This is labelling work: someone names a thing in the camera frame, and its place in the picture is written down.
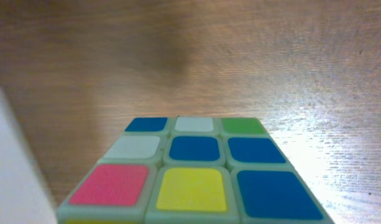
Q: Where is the multicoloured puzzle cube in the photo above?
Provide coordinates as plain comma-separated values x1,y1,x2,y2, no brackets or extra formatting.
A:
57,116,331,224

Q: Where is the white cardboard box red interior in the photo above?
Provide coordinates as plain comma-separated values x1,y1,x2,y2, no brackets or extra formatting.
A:
0,87,57,224

